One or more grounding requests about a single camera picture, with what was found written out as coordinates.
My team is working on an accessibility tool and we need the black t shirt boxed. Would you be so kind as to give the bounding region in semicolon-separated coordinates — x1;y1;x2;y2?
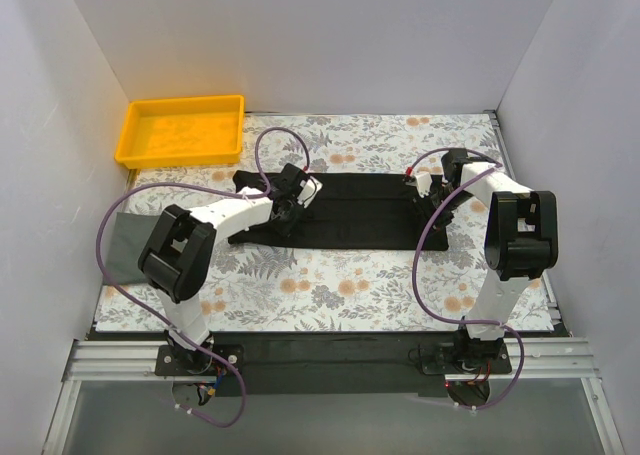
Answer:
228;173;436;250

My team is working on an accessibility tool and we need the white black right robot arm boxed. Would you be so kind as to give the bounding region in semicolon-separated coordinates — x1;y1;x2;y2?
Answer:
405;148;559;373

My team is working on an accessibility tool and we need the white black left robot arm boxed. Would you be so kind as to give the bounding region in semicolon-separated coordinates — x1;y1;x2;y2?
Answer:
138;164;323;375

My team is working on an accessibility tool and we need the floral patterned table mat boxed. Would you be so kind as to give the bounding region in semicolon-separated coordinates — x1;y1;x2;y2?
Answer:
94;112;571;335

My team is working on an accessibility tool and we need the yellow plastic tray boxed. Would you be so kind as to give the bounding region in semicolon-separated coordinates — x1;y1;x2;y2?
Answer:
114;95;245;170

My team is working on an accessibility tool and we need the folded grey t shirt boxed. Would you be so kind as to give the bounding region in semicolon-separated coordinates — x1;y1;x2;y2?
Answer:
104;212;159;286

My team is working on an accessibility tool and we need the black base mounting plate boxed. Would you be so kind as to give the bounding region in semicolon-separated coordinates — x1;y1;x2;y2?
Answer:
155;331;516;397

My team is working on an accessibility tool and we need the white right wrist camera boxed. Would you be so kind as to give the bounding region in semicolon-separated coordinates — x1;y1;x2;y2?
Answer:
403;167;432;198

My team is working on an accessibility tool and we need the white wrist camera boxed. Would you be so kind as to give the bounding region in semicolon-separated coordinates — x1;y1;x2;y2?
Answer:
297;176;323;209
403;167;432;198

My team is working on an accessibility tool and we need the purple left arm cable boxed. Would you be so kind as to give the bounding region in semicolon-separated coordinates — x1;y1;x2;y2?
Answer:
94;126;311;429

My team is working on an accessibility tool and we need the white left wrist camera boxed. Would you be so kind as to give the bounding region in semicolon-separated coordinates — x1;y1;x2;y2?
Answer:
297;176;323;209

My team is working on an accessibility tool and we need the aluminium frame rail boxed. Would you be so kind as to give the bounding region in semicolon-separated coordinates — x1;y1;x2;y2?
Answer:
44;334;624;454

